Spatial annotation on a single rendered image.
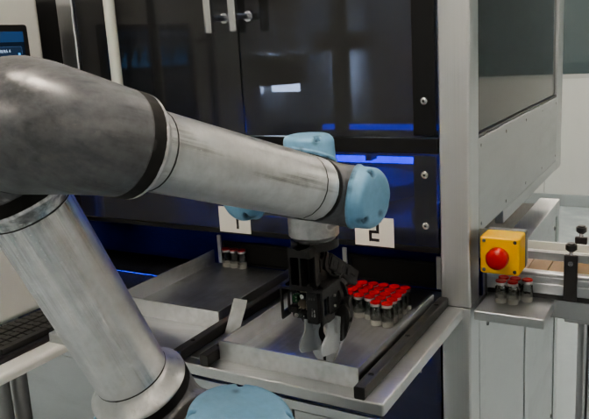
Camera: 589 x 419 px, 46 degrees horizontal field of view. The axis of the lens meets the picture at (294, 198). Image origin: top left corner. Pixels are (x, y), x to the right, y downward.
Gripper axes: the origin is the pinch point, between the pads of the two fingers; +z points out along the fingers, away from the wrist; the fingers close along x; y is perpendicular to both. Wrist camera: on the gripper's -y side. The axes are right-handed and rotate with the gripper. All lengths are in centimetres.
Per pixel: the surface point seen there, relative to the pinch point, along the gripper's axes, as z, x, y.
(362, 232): -9.8, -9.5, -35.5
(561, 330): 93, -2, -240
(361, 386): 1.6, 7.4, 3.9
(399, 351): 1.8, 8.1, -9.6
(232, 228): -8, -42, -36
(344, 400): 4.2, 4.8, 4.4
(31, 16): -58, -89, -28
